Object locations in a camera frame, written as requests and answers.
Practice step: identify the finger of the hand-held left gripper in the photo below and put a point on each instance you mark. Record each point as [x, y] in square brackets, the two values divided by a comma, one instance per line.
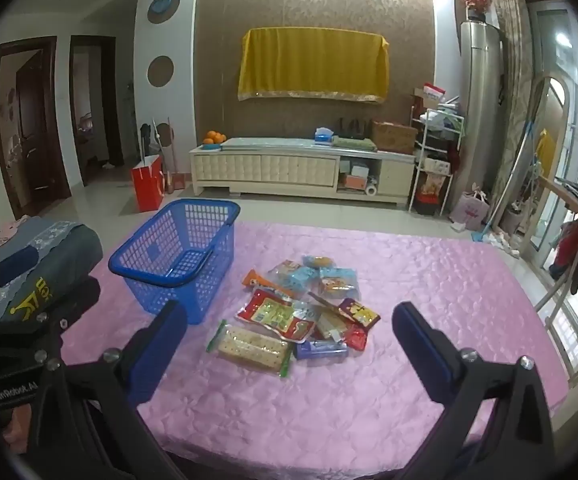
[81, 295]

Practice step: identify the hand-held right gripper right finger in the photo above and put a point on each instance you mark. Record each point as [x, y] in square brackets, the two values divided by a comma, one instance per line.
[421, 355]

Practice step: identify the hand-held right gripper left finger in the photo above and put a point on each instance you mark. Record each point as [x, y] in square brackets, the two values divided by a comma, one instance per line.
[164, 350]

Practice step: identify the small red snack packet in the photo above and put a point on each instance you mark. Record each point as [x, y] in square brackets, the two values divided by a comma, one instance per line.
[358, 339]

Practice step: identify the dark red snack packet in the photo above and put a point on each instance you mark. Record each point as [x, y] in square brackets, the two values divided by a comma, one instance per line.
[359, 312]

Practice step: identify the clear cracker packet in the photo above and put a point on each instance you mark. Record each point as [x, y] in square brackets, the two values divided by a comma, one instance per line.
[249, 347]

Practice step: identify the blue plastic basket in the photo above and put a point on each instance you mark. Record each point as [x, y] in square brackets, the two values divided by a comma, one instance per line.
[179, 260]

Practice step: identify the beige snack packet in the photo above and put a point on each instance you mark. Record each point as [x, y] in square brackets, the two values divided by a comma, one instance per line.
[330, 325]

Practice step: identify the small purple blue packet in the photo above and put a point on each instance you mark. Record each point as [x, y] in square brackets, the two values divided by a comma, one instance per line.
[321, 349]

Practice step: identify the light blue cake packet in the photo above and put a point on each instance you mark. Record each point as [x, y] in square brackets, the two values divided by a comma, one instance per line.
[338, 280]

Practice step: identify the red yellow snack packet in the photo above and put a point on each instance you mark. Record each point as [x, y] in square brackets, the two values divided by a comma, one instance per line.
[274, 315]

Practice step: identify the orange snack packet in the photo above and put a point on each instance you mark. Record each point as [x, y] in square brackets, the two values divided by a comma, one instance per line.
[255, 277]

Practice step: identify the yellow bun packet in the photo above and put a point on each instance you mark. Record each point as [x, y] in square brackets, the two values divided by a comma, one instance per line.
[319, 261]

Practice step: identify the light blue snack packet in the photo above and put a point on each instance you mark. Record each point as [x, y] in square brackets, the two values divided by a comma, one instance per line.
[296, 277]

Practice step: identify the pink quilted tablecloth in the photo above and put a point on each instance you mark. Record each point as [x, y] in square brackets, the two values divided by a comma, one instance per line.
[419, 270]

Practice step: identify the pink cloth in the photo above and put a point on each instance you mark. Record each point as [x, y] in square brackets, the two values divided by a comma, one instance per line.
[9, 232]

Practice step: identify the red paper shopping bag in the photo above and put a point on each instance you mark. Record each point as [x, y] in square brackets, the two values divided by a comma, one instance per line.
[146, 185]

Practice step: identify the blue flat mop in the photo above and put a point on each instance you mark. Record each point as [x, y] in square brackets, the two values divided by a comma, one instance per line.
[481, 235]

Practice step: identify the pink gift bag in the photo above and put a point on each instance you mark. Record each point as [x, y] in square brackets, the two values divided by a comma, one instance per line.
[470, 210]

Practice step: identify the white paper roll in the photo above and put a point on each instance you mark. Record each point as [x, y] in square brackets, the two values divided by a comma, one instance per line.
[371, 190]

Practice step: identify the dark wooden door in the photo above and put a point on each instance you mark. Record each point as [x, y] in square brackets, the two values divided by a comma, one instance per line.
[34, 125]

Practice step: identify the red and black hanging clothes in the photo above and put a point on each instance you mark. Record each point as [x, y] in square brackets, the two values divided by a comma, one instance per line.
[576, 255]

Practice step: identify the orange box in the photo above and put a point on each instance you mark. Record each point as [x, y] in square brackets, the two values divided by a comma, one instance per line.
[355, 182]

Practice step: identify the blue fruit plate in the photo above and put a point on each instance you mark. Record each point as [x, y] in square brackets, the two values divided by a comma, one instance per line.
[211, 146]

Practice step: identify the pile of oranges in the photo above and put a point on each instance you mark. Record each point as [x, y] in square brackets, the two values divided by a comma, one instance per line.
[214, 136]

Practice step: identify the cream television cabinet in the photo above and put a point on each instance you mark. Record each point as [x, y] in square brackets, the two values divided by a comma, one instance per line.
[269, 167]

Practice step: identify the wooden railing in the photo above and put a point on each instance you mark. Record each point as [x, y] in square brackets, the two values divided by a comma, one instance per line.
[569, 200]

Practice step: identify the brown cardboard box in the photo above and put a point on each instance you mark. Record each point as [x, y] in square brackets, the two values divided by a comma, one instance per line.
[394, 136]

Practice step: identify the green folded cloth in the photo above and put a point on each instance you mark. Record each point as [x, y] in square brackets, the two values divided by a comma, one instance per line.
[354, 142]

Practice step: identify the glass cabinet top mat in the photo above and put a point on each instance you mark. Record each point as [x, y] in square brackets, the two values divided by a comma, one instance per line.
[269, 143]

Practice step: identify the arched standing mirror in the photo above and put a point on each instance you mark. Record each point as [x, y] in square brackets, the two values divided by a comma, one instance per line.
[551, 160]

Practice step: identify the black router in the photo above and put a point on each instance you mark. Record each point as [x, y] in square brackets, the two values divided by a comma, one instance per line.
[355, 130]

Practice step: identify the blue tissue box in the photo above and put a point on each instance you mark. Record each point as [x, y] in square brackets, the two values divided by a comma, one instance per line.
[324, 135]

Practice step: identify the silver standing air conditioner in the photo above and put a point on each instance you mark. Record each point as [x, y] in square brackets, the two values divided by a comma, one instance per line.
[479, 110]

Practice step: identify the red white box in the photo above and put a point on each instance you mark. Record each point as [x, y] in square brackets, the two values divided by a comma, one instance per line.
[431, 95]

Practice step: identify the patterned beige curtain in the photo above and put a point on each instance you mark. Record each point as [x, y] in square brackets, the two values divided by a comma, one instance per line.
[516, 85]

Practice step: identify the yellow cloth cover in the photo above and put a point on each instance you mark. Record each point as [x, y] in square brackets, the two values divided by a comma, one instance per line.
[314, 65]

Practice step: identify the vase with red flowers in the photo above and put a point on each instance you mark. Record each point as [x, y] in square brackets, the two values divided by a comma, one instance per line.
[476, 0]

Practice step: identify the dark wooden door frame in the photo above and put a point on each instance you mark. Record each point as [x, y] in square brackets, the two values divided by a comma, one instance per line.
[114, 110]

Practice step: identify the plain round brown wall disc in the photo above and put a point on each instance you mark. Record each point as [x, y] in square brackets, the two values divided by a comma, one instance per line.
[161, 70]

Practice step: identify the brown wall disc with blue plate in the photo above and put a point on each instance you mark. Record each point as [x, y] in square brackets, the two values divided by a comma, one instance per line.
[164, 6]

